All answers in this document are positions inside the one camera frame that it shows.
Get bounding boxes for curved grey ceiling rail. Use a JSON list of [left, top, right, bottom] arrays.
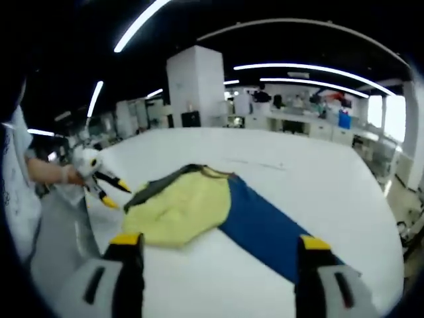
[[197, 19, 411, 67]]

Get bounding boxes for white square pillar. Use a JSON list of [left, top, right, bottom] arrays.
[[166, 45, 225, 129]]

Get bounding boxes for bright window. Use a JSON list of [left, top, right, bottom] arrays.
[[367, 94, 407, 142]]

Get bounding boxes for slim white column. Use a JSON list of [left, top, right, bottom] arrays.
[[402, 79, 424, 191]]

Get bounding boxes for white counter cabinets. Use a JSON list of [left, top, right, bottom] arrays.
[[228, 109, 357, 146]]

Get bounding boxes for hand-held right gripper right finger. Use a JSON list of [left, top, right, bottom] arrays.
[[294, 234, 378, 318]]

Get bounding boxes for black box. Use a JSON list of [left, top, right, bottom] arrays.
[[181, 111, 201, 128]]

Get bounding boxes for yellow and blue garment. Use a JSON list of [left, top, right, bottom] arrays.
[[123, 163, 362, 286]]

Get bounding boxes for person's left hand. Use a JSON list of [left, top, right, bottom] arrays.
[[61, 164, 85, 187]]

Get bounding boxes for person's white printed shirt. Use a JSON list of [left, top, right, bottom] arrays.
[[0, 105, 44, 262]]

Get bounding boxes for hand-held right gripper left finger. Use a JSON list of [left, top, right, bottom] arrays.
[[74, 233, 146, 318]]

